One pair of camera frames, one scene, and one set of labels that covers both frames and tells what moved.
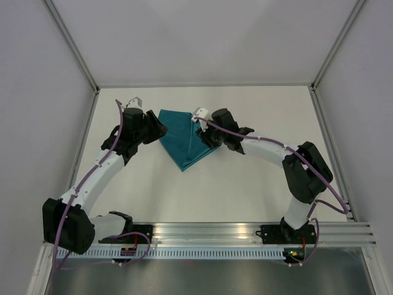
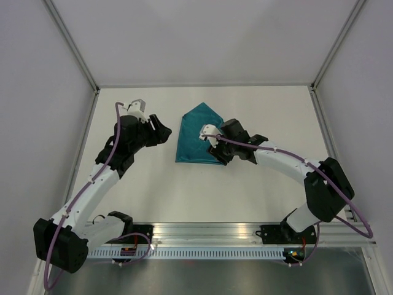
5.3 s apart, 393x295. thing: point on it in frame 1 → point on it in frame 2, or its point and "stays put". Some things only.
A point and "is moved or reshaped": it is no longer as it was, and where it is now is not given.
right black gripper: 206,140 → 223,158
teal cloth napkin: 182,140 is moved or reshaped
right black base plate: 279,234 stays put
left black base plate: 132,238 stays put
